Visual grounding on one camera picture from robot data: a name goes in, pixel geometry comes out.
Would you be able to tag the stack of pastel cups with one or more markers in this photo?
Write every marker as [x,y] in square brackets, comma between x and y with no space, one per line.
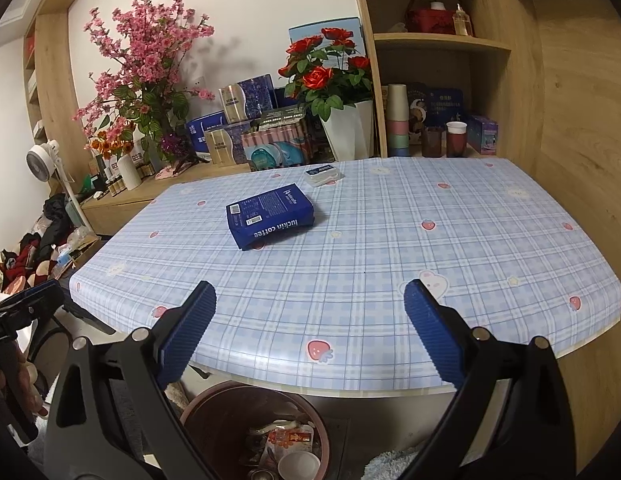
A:
[398,135]

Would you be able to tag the brown glass cup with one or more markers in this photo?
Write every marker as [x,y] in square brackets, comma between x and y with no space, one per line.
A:
[433,145]

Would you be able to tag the wooden shelf unit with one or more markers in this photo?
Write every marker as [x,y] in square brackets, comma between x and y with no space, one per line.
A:
[520,110]

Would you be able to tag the pile of clothes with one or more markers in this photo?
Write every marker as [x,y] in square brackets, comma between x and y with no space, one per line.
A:
[55,230]

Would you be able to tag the narrow wooden wall shelf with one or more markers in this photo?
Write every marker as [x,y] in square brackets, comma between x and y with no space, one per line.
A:
[55,110]

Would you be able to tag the low wooden cabinet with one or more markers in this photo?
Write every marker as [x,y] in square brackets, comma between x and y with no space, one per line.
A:
[120,210]

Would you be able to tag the blue plaid tablecloth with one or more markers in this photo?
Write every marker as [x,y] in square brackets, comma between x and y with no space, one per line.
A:
[440,260]

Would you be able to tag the blue white box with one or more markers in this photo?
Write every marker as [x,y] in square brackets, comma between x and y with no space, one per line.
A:
[205,127]

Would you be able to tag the small dark blue box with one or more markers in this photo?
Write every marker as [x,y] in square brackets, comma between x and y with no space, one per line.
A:
[283,100]

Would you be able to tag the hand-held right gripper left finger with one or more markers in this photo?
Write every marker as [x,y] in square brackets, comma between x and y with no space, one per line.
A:
[188,332]

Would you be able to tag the brown trash bin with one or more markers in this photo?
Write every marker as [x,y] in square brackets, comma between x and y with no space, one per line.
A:
[215,425]

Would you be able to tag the small blue cartoon box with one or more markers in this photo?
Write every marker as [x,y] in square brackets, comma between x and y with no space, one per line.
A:
[483,135]

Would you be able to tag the red basket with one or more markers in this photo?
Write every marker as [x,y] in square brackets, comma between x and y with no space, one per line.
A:
[433,22]

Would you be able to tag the black printed pack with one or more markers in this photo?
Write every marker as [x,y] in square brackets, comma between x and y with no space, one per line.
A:
[283,117]

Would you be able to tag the pastel multipack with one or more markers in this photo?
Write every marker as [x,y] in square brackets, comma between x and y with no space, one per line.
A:
[275,152]

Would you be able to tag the white vase orange flowers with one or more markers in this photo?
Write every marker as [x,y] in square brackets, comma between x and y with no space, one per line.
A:
[129,172]

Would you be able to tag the row of small brown bottles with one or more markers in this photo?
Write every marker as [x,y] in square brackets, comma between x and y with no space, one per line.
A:
[113,185]

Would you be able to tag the white fluffy towel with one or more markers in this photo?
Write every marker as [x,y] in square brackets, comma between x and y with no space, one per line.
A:
[390,465]

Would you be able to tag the white standing fan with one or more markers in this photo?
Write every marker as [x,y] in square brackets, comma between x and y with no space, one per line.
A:
[40,160]

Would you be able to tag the gold blue gift box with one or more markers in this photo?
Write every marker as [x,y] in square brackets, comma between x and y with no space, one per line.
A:
[250,97]
[230,145]

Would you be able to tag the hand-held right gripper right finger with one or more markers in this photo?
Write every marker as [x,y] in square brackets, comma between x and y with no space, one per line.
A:
[435,335]

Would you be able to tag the white wall socket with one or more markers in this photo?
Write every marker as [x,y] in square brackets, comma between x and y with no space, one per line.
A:
[198,82]

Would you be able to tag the blue coffee box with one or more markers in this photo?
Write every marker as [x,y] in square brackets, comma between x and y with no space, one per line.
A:
[270,212]

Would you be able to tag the clear glass bottle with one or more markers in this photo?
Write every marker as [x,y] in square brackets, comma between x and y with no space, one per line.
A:
[461,25]

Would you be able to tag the red rose plant white pot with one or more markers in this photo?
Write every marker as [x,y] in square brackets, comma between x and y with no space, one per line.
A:
[348,135]

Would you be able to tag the red cup white rim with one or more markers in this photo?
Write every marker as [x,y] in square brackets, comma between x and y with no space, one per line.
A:
[456,145]

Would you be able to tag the light blue board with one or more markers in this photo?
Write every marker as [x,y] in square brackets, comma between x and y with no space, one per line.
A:
[310,32]

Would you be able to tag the person's left hand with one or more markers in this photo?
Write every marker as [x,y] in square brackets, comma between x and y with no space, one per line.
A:
[28,390]

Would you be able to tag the large blue cartoon box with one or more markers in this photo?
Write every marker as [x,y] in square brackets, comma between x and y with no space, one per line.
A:
[443,105]

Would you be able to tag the pink blossom arrangement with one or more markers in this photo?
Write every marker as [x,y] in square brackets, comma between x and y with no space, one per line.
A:
[145,50]

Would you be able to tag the clear plastic box blue label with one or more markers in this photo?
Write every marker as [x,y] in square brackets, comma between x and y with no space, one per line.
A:
[323,174]

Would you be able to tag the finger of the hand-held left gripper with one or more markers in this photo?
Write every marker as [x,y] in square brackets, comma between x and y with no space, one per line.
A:
[40,294]

